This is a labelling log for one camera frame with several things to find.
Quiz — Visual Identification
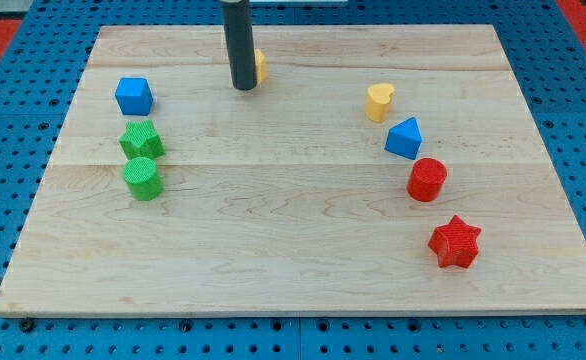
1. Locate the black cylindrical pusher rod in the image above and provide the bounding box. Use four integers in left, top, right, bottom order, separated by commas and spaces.
220, 0, 257, 91

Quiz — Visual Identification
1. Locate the yellow hexagon block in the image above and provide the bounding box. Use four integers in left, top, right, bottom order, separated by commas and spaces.
254, 48, 268, 85

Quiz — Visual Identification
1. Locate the yellow heart block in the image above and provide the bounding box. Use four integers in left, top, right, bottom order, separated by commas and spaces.
364, 83, 395, 123

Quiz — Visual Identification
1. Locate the blue cube block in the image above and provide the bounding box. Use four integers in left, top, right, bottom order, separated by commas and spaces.
115, 77, 153, 116

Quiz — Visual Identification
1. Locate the green star block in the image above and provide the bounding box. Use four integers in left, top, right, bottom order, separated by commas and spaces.
119, 119, 165, 159

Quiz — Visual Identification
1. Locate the green cylinder block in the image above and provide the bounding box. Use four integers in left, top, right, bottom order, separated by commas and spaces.
122, 157, 164, 201

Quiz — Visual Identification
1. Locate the blue triangle block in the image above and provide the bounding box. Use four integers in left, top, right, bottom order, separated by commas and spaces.
384, 117, 422, 160

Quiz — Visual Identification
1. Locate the light wooden board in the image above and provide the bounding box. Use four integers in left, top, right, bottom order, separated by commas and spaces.
0, 25, 586, 318

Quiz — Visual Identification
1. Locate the red cylinder block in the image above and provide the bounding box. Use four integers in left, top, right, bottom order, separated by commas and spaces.
406, 158, 448, 202

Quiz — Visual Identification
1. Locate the red star block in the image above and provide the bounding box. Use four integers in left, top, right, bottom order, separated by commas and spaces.
428, 215, 482, 269

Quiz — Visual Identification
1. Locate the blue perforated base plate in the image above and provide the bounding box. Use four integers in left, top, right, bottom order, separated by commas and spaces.
0, 0, 586, 359

